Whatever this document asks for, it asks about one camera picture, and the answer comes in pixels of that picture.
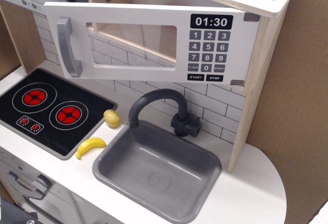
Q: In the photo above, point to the white toy microwave door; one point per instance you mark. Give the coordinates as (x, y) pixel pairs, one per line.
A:
(159, 43)

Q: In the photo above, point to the grey microwave door handle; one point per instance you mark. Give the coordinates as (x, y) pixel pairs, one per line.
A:
(64, 31)

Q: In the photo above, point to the dark grey toy faucet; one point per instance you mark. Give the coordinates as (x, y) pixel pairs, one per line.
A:
(182, 123)

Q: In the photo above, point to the yellow toy potato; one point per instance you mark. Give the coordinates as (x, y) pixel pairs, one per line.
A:
(112, 118)

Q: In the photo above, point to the grey toy sink basin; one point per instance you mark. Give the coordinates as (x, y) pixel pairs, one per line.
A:
(162, 172)

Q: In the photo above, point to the yellow toy banana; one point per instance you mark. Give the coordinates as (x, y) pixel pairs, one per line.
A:
(88, 144)

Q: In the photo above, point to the black toy stove top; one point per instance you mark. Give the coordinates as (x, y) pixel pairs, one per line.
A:
(52, 113)

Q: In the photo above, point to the brown cardboard panel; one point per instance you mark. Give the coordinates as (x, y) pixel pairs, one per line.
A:
(290, 123)

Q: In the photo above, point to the grey oven door handle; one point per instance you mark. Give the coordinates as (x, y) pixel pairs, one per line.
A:
(36, 189)

